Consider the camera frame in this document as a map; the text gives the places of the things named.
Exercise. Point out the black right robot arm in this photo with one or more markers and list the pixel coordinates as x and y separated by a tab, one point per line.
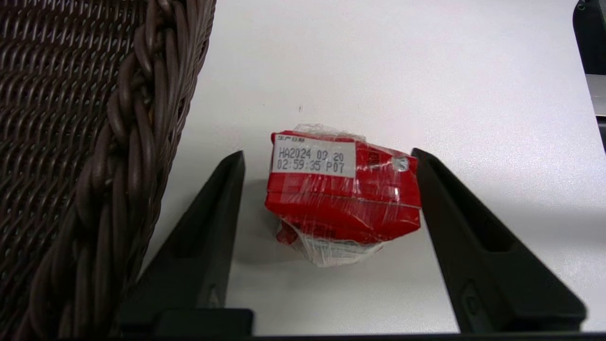
592	38

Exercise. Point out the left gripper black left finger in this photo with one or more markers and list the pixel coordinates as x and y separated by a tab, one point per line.
199	255

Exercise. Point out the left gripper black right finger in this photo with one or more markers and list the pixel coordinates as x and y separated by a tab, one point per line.
492	279

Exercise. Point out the red milk carton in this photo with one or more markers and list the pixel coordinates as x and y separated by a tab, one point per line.
341	199

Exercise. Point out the dark brown wicker basket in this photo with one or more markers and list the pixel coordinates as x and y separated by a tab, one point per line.
71	166

